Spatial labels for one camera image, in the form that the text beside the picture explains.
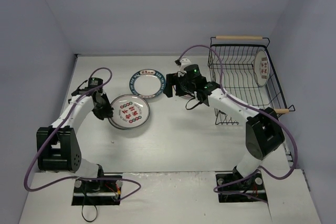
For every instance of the orange sunburst plate left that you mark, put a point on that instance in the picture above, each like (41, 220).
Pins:
(116, 126)

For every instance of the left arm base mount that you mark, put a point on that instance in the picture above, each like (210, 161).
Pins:
(97, 193)

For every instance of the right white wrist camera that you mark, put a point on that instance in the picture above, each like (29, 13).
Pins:
(182, 64)

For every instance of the black wire dish rack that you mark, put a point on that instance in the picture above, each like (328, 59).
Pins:
(230, 61)

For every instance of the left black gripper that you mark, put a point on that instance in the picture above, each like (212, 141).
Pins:
(102, 107)

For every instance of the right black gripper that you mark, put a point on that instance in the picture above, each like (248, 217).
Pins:
(171, 85)

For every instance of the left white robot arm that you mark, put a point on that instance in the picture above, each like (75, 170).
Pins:
(57, 145)

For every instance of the teal rimmed white plate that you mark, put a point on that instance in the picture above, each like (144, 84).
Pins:
(147, 84)

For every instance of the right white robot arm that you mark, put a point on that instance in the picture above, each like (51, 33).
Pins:
(262, 134)

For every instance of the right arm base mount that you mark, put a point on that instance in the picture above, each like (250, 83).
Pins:
(251, 189)

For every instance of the red character plate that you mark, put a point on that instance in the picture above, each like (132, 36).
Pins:
(261, 68)
(130, 111)

